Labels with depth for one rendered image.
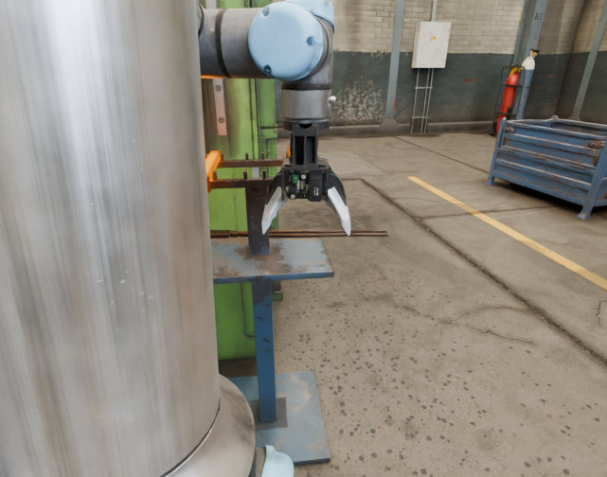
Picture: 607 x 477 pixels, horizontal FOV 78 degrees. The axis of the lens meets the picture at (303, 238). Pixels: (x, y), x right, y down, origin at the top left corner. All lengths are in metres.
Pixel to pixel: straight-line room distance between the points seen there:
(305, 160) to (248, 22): 0.19
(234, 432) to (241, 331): 1.52
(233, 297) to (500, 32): 8.11
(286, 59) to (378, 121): 7.44
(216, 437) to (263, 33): 0.38
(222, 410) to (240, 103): 1.23
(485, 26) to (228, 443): 8.75
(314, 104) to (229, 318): 1.23
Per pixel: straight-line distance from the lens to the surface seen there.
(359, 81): 7.64
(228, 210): 1.43
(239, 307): 1.63
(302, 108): 0.56
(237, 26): 0.48
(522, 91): 7.84
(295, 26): 0.44
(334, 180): 0.63
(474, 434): 1.65
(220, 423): 0.18
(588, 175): 4.08
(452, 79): 8.50
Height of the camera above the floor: 1.21
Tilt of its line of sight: 25 degrees down
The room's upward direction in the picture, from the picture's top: straight up
